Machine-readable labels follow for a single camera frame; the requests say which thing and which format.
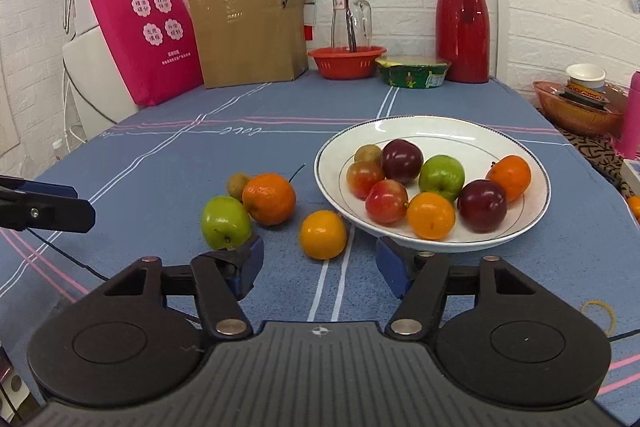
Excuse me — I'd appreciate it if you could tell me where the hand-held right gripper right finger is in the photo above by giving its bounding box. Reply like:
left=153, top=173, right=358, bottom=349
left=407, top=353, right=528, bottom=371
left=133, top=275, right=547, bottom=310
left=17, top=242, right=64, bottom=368
left=375, top=236, right=543, bottom=339

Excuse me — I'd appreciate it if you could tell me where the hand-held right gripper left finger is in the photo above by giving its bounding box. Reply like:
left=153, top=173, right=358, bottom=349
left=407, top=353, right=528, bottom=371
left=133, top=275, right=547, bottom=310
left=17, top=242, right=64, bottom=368
left=102, top=234, right=265, bottom=339

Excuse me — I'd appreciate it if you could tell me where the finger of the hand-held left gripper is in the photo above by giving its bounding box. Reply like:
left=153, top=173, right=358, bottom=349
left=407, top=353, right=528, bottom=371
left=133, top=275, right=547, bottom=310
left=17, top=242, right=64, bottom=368
left=0, top=174, right=96, bottom=234

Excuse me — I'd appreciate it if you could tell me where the mandarin orange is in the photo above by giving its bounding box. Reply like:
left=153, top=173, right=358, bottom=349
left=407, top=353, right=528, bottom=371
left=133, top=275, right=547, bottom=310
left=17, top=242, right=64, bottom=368
left=406, top=192, right=456, bottom=241
left=242, top=172, right=297, bottom=227
left=299, top=210, right=347, bottom=261
left=486, top=155, right=532, bottom=202

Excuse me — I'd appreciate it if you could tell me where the red apple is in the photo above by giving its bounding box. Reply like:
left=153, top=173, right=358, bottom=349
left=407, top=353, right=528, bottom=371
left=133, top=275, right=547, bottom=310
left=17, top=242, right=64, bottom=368
left=364, top=179, right=409, bottom=226

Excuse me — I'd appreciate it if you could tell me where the red and yellow fruit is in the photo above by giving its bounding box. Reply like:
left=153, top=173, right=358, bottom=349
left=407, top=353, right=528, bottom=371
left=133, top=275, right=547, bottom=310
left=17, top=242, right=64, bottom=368
left=346, top=160, right=386, bottom=200

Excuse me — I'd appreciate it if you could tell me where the green apple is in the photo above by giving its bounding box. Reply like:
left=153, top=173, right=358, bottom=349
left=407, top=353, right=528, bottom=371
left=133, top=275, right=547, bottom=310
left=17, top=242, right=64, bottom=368
left=418, top=155, right=466, bottom=202
left=201, top=196, right=253, bottom=251

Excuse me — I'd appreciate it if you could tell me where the dark red plum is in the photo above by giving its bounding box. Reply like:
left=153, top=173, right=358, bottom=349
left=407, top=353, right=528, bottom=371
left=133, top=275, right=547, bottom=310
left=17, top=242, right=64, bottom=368
left=457, top=179, right=508, bottom=234
left=381, top=139, right=425, bottom=185

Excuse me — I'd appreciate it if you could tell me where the small brown fruit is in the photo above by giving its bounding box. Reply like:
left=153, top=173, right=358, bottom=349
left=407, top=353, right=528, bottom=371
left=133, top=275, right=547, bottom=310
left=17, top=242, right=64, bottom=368
left=227, top=173, right=252, bottom=202
left=354, top=144, right=383, bottom=165

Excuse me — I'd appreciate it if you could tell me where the white plate with blue rim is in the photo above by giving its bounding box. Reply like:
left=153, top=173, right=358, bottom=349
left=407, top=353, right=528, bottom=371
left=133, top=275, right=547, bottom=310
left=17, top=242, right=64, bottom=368
left=314, top=115, right=552, bottom=254

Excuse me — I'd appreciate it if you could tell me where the white appliance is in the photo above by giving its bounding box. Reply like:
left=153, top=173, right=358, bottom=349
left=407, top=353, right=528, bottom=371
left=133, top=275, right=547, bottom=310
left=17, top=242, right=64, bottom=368
left=61, top=0, right=146, bottom=144

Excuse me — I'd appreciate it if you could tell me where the green printed bowl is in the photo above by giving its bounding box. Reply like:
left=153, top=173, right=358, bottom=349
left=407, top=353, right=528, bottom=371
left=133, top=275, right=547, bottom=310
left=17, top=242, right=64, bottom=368
left=375, top=56, right=451, bottom=89

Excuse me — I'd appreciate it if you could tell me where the pink tote bag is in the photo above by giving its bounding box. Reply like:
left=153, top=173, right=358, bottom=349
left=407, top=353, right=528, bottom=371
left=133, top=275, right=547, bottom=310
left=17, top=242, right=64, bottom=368
left=88, top=0, right=204, bottom=108

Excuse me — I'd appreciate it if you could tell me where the yellow rubber band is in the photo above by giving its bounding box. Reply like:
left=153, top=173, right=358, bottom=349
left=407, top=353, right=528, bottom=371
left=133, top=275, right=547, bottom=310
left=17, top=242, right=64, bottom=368
left=579, top=300, right=617, bottom=336

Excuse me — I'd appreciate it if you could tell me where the red plastic basket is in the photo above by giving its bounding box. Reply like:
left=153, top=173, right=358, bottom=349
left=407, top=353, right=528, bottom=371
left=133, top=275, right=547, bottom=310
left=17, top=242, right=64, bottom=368
left=307, top=45, right=388, bottom=80

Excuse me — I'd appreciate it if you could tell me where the cardboard box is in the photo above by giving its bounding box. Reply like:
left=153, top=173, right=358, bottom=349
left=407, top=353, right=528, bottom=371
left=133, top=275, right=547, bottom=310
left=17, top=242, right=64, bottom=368
left=188, top=0, right=312, bottom=89

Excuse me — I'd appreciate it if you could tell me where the glass pitcher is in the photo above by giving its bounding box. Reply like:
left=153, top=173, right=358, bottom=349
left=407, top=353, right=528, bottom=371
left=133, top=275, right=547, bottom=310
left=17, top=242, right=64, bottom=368
left=330, top=0, right=374, bottom=52

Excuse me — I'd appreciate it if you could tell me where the red thermos jug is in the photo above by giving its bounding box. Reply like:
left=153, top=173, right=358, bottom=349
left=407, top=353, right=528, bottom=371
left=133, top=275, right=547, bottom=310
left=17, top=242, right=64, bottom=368
left=435, top=0, right=491, bottom=84

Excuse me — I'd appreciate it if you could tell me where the dark stirring stick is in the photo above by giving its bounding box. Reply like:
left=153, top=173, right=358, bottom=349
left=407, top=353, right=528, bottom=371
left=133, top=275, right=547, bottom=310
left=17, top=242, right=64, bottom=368
left=342, top=0, right=357, bottom=53

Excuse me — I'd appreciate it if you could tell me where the patterned dish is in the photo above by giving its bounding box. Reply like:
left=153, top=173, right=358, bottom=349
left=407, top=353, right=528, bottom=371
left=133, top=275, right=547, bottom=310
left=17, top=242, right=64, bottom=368
left=563, top=87, right=609, bottom=108

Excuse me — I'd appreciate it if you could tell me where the white cup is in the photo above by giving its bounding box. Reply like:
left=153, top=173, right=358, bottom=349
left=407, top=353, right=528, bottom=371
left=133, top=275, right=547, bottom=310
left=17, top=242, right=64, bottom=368
left=565, top=63, right=607, bottom=93

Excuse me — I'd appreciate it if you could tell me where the pink bottle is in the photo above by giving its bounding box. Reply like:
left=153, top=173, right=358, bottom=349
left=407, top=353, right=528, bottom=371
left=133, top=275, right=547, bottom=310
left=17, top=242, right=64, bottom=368
left=616, top=71, right=640, bottom=160

